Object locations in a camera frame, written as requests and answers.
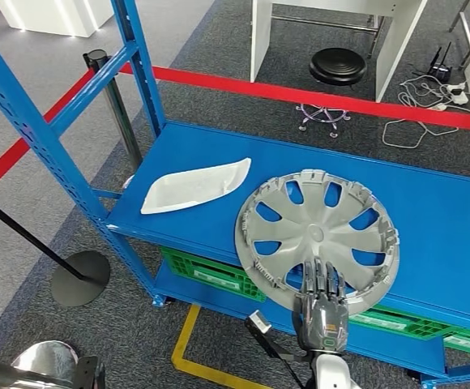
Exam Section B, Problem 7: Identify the white desk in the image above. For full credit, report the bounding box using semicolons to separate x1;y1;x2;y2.
250;0;428;103

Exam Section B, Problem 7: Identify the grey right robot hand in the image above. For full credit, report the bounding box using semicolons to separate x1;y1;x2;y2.
292;257;349;356

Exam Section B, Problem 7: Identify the black stanchion with disc base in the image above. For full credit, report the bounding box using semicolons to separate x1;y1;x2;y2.
0;197;111;308

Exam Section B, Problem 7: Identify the grey plastic wheel hubcap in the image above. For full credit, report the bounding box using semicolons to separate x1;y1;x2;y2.
233;169;400;317

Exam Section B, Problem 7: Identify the white display plinth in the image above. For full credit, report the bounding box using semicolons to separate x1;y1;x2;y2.
0;0;115;39

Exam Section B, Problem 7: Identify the black wifi router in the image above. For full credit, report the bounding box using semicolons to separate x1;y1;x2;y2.
426;41;453;84

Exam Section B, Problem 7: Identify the blue metal shelf rack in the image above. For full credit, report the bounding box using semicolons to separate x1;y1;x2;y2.
0;0;470;389

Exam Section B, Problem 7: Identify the white cable bundle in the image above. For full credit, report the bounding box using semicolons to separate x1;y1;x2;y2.
381;75;462;150

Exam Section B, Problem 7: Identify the chrome stanchion post black cap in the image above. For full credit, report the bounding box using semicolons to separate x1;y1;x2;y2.
82;49;144;170

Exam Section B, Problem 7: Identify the stanchion with chrome dome base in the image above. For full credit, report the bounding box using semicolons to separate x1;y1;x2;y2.
0;340;79;389

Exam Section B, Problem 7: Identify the white plastic trim part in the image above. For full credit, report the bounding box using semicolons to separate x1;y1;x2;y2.
140;156;252;216

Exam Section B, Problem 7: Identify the black round stool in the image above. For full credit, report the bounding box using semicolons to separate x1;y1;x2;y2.
295;47;369;138

